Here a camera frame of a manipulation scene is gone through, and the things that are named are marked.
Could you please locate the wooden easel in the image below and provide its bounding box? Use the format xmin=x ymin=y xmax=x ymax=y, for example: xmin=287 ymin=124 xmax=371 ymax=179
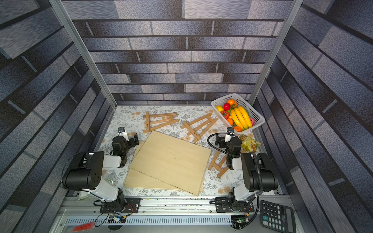
xmin=181 ymin=113 xmax=218 ymax=144
xmin=208 ymin=151 xmax=229 ymax=178
xmin=143 ymin=111 xmax=179 ymax=133

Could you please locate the plywood board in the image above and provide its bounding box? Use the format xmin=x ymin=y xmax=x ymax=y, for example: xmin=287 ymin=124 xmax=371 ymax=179
xmin=123 ymin=141 xmax=204 ymax=193
xmin=130 ymin=131 xmax=211 ymax=195

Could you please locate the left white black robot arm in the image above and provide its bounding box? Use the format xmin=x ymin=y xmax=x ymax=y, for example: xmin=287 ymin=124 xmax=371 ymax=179
xmin=61 ymin=133 xmax=140 ymax=215

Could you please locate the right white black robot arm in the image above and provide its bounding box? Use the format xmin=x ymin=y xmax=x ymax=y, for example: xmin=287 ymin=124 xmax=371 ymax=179
xmin=207 ymin=133 xmax=278 ymax=213

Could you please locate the orange fruit bottom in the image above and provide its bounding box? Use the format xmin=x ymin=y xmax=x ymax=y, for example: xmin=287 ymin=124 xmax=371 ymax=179
xmin=234 ymin=126 xmax=242 ymax=132

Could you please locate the orange fruit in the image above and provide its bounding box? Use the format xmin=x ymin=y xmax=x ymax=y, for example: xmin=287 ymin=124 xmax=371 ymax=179
xmin=234 ymin=126 xmax=242 ymax=132
xmin=227 ymin=99 xmax=237 ymax=107

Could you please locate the floral table mat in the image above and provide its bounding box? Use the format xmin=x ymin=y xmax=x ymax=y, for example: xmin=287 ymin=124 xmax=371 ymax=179
xmin=97 ymin=104 xmax=276 ymax=197

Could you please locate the green snack bag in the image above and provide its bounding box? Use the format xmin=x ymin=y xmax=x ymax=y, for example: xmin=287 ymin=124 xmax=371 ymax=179
xmin=239 ymin=135 xmax=261 ymax=152

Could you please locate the yellow lemon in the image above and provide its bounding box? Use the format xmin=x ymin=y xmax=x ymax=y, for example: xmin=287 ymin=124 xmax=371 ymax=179
xmin=216 ymin=105 xmax=224 ymax=113

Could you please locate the yellow banana bunch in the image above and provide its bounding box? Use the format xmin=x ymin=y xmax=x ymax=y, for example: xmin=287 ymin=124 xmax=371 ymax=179
xmin=231 ymin=106 xmax=254 ymax=131

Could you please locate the red apple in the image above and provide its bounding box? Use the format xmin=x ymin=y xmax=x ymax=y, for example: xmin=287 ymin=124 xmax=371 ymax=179
xmin=223 ymin=103 xmax=231 ymax=111

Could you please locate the orange fruit top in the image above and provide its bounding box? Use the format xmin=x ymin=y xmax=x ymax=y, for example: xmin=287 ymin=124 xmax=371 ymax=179
xmin=227 ymin=99 xmax=237 ymax=107

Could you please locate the white plastic basket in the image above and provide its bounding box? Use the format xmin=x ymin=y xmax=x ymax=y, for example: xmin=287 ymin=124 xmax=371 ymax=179
xmin=211 ymin=93 xmax=265 ymax=135

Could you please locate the black calculator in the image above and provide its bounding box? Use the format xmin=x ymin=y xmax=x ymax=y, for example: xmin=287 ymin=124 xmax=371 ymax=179
xmin=260 ymin=201 xmax=297 ymax=233

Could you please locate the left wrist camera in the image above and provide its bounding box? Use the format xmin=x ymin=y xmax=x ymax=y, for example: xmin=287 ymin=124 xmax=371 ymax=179
xmin=118 ymin=127 xmax=129 ymax=141

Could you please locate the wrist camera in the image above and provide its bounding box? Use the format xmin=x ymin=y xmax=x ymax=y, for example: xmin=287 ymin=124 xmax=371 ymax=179
xmin=118 ymin=127 xmax=129 ymax=141
xmin=224 ymin=127 xmax=234 ymax=142

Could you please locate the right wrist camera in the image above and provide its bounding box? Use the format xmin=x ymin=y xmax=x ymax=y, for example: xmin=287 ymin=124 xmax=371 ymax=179
xmin=224 ymin=127 xmax=234 ymax=142

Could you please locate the aluminium rail base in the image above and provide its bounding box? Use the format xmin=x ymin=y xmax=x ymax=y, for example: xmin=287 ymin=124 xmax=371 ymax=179
xmin=50 ymin=196 xmax=257 ymax=233

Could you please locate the red tool handle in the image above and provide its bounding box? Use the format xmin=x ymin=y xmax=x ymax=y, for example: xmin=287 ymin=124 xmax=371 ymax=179
xmin=72 ymin=222 xmax=95 ymax=233

